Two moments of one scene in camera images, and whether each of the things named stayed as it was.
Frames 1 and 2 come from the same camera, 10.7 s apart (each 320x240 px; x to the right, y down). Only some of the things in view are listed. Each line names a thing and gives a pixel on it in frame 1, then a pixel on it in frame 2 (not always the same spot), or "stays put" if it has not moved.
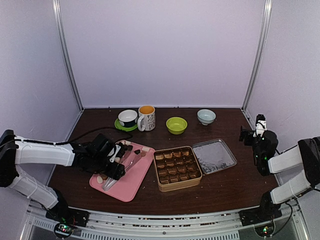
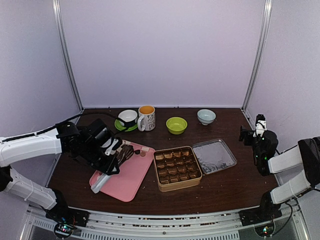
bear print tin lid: [213, 155] stays put
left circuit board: [63, 230] stays put
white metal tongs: [110, 182] → [122, 153]
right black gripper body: [249, 133] stays put
